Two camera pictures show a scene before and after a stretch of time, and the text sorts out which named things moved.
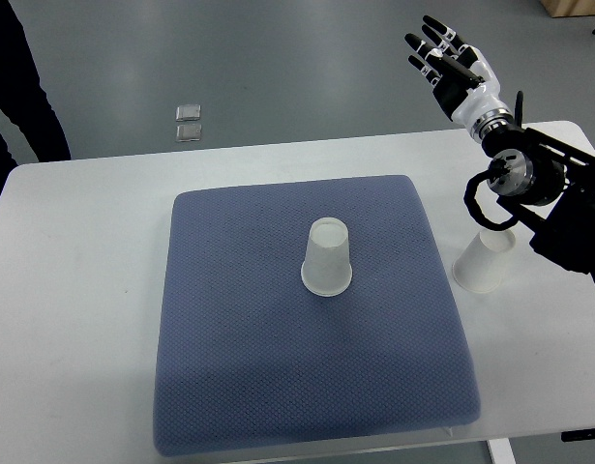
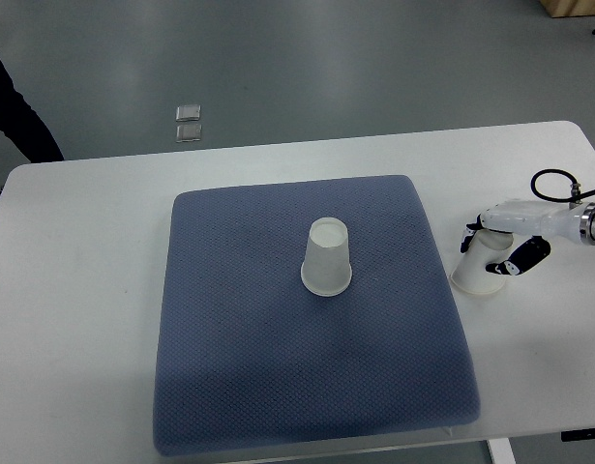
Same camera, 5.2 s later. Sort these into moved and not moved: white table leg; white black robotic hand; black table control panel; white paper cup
Moved: white black robotic hand
Not moved: white table leg; white paper cup; black table control panel
